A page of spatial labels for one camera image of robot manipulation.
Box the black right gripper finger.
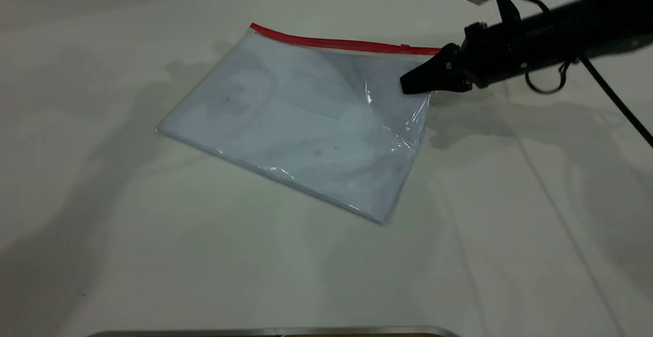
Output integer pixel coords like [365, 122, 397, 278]
[400, 43, 461, 89]
[402, 67, 471, 95]

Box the silver metal bar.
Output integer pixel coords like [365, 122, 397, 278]
[87, 326, 462, 337]

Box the thin black cable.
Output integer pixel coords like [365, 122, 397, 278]
[489, 0, 571, 95]

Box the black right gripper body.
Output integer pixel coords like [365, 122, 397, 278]
[457, 20, 534, 93]

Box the clear plastic red-zipper bag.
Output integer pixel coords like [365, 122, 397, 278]
[156, 22, 442, 225]

